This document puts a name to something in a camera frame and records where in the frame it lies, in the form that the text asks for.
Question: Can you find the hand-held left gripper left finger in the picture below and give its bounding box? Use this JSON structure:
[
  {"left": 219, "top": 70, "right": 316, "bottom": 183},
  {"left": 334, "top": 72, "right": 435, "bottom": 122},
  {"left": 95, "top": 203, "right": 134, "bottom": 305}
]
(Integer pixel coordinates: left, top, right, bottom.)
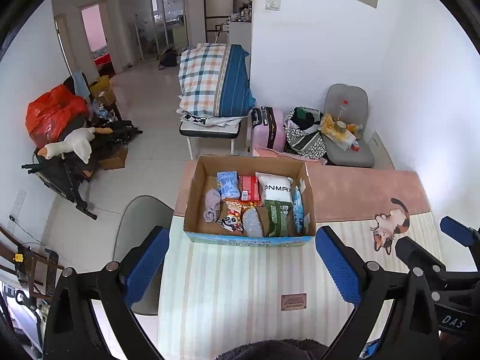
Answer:
[{"left": 43, "top": 226, "right": 170, "bottom": 360}]

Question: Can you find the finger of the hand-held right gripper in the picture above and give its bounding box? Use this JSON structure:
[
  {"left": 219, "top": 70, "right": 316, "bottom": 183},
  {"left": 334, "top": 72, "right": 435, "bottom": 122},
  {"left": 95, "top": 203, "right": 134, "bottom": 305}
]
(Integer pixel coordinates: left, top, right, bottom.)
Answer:
[
  {"left": 440, "top": 215, "right": 480, "bottom": 248},
  {"left": 395, "top": 237, "right": 451, "bottom": 282}
]

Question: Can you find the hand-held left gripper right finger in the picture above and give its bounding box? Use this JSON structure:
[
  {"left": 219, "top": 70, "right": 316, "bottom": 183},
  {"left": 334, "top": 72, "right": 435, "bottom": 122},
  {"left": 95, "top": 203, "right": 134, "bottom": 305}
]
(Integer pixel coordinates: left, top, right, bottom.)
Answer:
[{"left": 315, "top": 226, "right": 439, "bottom": 360}]

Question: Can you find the long blue tube packet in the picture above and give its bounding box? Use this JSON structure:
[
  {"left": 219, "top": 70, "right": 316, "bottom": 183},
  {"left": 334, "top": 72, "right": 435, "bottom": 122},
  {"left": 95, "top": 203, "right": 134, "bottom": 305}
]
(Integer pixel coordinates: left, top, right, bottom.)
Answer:
[{"left": 293, "top": 185, "right": 311, "bottom": 235}]

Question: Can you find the green snack packet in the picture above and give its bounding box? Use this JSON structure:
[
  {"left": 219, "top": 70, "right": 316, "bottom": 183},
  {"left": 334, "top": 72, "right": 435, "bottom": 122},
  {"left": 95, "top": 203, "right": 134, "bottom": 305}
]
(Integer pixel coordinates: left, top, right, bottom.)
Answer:
[{"left": 263, "top": 199, "right": 293, "bottom": 238}]

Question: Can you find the purple sock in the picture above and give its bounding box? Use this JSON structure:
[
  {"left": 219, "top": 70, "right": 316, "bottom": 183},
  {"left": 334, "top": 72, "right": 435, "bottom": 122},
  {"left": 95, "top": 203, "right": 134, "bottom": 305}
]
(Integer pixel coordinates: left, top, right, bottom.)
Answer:
[{"left": 203, "top": 188, "right": 224, "bottom": 224}]

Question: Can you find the clear silver packet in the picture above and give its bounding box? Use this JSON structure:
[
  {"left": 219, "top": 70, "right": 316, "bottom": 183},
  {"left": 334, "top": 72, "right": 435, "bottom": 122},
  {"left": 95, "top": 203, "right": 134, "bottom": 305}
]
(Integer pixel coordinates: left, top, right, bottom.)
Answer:
[{"left": 242, "top": 206, "right": 265, "bottom": 238}]

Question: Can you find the white pouch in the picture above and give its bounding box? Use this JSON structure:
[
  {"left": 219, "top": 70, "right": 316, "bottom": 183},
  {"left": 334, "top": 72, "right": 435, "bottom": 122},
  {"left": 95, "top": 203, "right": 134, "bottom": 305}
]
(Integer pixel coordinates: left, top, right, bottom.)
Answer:
[{"left": 256, "top": 172, "right": 294, "bottom": 203}]

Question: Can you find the panda print snack packet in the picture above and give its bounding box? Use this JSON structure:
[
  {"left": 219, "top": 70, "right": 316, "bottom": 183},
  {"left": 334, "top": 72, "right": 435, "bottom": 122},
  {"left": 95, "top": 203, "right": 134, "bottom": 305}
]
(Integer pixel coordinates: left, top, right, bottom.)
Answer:
[{"left": 218, "top": 199, "right": 256, "bottom": 231}]

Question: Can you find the blue tissue pack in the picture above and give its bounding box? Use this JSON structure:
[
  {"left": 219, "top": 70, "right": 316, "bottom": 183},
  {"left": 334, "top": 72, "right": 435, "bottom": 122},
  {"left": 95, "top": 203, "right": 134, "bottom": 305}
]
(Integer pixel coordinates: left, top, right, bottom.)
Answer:
[{"left": 217, "top": 170, "right": 241, "bottom": 200}]

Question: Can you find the red snack packet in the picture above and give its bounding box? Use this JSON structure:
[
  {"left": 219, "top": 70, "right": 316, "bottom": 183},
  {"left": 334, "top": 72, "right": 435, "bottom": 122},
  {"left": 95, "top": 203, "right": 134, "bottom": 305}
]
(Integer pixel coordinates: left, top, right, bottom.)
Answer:
[{"left": 239, "top": 175, "right": 261, "bottom": 202}]

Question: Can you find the grey round chair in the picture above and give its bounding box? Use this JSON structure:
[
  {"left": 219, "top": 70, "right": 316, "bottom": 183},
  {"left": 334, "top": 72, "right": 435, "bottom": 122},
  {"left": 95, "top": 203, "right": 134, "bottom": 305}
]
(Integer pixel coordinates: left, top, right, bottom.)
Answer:
[{"left": 112, "top": 195, "right": 175, "bottom": 316}]

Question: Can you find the brown wooden chair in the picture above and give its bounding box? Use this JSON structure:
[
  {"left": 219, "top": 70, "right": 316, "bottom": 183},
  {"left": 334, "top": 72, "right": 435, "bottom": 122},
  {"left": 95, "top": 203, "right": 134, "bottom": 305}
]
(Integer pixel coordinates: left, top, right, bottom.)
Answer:
[{"left": 0, "top": 225, "right": 64, "bottom": 301}]

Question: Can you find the small brown cardboard box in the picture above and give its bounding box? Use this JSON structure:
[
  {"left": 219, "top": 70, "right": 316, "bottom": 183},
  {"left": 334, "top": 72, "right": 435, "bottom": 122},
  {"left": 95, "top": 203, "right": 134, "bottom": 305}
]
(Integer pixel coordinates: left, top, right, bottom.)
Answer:
[{"left": 98, "top": 145, "right": 129, "bottom": 170}]

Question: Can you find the black folded stand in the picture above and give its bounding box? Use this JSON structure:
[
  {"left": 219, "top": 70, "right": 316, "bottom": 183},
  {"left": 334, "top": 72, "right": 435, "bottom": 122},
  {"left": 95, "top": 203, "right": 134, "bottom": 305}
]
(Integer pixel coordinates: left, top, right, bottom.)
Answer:
[{"left": 22, "top": 120, "right": 143, "bottom": 220}]

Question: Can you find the black white patterned bag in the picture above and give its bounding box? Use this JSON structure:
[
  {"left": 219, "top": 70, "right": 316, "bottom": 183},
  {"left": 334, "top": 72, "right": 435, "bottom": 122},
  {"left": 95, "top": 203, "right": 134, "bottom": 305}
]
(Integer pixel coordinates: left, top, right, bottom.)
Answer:
[{"left": 283, "top": 107, "right": 328, "bottom": 162}]

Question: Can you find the pink cloth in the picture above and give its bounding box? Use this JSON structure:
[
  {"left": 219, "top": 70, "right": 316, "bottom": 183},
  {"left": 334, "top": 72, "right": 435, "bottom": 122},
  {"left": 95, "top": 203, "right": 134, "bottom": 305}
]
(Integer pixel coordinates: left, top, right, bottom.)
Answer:
[{"left": 253, "top": 147, "right": 328, "bottom": 166}]

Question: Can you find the yellow plastic bag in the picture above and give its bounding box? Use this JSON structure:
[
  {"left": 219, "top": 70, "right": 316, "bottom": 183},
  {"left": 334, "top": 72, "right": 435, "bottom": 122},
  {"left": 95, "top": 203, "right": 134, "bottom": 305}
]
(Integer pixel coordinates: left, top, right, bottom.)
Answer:
[{"left": 320, "top": 114, "right": 340, "bottom": 136}]

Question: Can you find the white goose plush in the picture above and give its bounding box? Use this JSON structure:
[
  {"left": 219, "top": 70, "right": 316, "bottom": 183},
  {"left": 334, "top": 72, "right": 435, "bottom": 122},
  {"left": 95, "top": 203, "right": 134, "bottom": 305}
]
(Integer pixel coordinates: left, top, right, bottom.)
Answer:
[{"left": 39, "top": 127, "right": 113, "bottom": 164}]

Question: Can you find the white power strip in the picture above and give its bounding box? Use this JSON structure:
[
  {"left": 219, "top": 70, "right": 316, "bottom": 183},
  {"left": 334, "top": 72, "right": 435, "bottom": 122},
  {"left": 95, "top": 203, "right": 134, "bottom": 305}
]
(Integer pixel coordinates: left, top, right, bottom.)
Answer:
[{"left": 9, "top": 191, "right": 27, "bottom": 223}]

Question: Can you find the white bench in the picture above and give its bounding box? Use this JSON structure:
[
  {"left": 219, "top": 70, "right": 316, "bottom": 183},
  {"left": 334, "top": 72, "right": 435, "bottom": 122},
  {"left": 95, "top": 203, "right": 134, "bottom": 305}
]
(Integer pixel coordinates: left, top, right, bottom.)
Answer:
[{"left": 179, "top": 114, "right": 250, "bottom": 160}]

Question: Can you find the pink suitcase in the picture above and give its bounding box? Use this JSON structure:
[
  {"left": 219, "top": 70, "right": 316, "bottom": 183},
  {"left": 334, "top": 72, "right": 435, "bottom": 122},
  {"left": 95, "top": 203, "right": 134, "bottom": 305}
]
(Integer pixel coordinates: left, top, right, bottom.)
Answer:
[{"left": 252, "top": 106, "right": 286, "bottom": 151}]

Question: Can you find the grey padded chair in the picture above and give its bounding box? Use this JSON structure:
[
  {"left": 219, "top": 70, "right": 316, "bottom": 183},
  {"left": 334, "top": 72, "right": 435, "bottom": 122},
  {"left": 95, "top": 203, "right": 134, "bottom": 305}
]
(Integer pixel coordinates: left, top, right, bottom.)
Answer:
[{"left": 322, "top": 83, "right": 376, "bottom": 168}]

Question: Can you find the orange plastic bag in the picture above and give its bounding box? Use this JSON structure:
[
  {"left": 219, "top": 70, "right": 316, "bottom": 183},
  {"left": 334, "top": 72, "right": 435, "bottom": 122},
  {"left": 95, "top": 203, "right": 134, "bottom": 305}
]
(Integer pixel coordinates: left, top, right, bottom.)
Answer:
[{"left": 25, "top": 84, "right": 89, "bottom": 149}]

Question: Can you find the yellow box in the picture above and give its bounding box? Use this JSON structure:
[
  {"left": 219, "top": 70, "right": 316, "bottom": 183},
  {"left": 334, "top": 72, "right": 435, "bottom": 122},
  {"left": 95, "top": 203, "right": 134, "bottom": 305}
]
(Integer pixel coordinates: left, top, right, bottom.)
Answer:
[{"left": 89, "top": 75, "right": 117, "bottom": 106}]

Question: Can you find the plaid quilt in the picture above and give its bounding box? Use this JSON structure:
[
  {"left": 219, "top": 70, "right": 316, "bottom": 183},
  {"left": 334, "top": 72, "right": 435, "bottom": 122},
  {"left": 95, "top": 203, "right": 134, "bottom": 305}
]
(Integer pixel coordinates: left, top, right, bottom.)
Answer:
[{"left": 178, "top": 43, "right": 230, "bottom": 115}]

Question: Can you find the light blue cloth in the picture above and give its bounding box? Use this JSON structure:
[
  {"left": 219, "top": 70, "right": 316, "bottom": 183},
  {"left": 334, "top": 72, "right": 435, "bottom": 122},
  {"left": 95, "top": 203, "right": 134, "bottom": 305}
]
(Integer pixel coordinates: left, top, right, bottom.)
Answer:
[{"left": 71, "top": 71, "right": 89, "bottom": 96}]

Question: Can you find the blue striped quilt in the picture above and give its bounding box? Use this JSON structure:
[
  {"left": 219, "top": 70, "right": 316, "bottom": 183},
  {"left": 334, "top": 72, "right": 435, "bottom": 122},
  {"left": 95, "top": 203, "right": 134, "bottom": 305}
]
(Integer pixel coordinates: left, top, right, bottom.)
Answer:
[{"left": 218, "top": 44, "right": 256, "bottom": 118}]

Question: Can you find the black backpack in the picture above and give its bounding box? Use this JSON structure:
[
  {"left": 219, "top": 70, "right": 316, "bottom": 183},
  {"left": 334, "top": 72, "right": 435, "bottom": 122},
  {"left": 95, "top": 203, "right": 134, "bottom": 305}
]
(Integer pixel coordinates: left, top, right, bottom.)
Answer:
[{"left": 157, "top": 49, "right": 179, "bottom": 70}]

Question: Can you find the glass sliding door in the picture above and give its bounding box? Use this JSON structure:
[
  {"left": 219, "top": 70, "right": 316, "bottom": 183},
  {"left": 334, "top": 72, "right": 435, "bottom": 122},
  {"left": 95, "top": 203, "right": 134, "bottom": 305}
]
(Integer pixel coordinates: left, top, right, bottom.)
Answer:
[{"left": 118, "top": 0, "right": 188, "bottom": 64}]

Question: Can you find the white wall-side panel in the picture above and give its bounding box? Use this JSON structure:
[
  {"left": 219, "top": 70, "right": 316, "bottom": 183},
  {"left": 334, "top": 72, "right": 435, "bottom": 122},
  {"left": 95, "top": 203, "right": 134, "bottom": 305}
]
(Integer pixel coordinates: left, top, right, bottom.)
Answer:
[{"left": 371, "top": 133, "right": 395, "bottom": 170}]

